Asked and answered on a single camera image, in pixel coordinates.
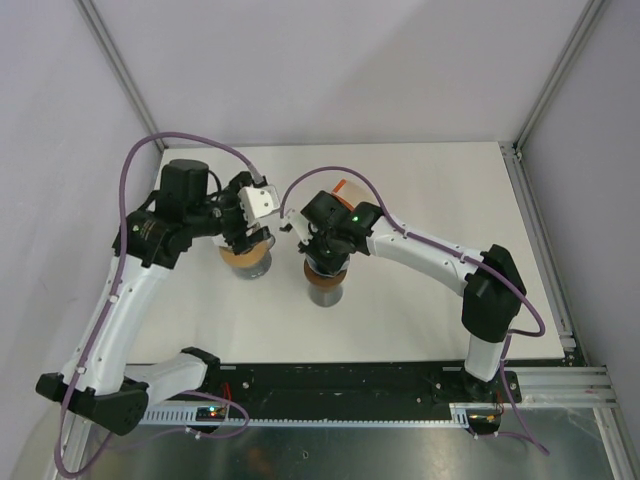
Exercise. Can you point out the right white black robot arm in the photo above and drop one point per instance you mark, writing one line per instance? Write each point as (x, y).
(488, 282)

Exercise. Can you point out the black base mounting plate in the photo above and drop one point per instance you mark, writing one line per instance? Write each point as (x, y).
(390, 390)

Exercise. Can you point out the orange coffee filter box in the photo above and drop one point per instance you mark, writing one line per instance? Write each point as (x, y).
(351, 194)

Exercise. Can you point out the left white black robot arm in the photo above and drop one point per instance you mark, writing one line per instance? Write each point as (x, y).
(97, 384)

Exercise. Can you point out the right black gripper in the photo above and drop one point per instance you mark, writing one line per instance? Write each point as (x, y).
(327, 266)

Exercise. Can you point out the glass server pitcher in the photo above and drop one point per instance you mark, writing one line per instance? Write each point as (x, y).
(260, 266)

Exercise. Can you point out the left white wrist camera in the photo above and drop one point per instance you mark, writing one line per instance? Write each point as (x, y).
(258, 202)

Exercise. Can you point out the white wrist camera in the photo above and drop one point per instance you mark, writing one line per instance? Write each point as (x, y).
(292, 221)
(258, 202)

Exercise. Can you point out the white paper coffee filter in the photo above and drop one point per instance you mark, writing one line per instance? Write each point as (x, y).
(220, 242)

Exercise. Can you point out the glass carafe with brown band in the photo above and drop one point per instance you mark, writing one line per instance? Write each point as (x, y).
(325, 297)

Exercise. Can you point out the white slotted cable duct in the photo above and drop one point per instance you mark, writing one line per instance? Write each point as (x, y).
(213, 414)

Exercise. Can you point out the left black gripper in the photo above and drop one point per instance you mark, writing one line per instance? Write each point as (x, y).
(239, 239)

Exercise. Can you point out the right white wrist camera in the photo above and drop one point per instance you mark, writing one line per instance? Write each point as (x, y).
(292, 221)

